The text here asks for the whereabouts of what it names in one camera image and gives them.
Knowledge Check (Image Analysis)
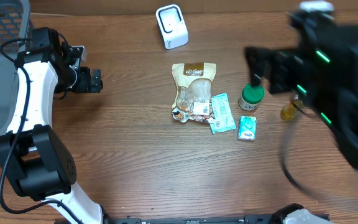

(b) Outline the yellow dish soap bottle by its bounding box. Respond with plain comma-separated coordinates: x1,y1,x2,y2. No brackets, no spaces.
280,95,305,120

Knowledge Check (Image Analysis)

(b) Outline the green lid jar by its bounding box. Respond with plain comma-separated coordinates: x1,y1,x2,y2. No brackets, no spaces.
238,83,265,111

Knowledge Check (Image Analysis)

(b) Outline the small teal tissue pack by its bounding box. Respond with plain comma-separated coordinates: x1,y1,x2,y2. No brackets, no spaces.
238,116,257,141

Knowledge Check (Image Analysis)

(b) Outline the teal wet wipes pack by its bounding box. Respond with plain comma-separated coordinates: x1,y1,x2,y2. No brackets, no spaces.
210,93,236,134

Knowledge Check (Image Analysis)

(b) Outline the brown snack bag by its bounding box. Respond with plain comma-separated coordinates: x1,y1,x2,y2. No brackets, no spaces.
172,62,217,123

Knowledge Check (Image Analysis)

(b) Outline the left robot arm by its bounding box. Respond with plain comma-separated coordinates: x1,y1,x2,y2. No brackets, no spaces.
0,27,109,223

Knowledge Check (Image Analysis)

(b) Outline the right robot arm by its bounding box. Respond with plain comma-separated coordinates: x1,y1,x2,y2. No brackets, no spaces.
244,9,358,173

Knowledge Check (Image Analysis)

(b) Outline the white barcode scanner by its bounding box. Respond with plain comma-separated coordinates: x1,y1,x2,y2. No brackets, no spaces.
155,4,189,50

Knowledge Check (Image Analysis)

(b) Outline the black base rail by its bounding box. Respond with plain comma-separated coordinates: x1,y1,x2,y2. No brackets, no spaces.
103,215,284,224

